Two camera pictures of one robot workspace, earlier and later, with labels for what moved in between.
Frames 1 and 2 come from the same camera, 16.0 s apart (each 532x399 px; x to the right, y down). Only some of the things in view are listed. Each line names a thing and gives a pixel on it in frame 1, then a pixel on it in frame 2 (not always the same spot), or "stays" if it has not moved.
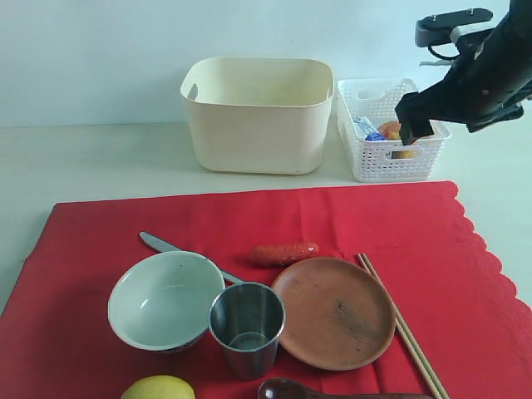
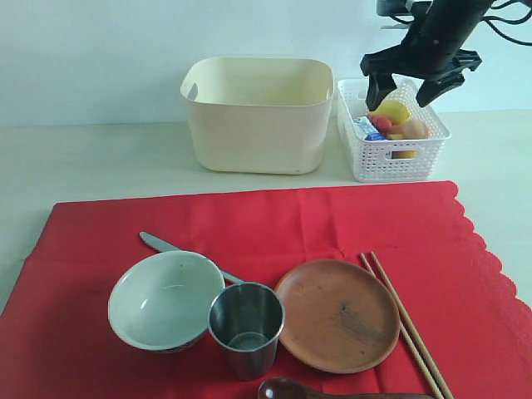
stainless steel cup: x=246 y=320 stays
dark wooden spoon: x=287 y=388 stays
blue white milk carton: x=366 y=130 stays
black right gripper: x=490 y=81 -> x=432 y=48
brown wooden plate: x=339 y=314 stays
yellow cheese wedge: x=401 y=155 stays
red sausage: x=277 y=255 -> x=382 y=124
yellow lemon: x=159 y=386 -> x=396 y=110
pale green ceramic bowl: x=161 y=302 stays
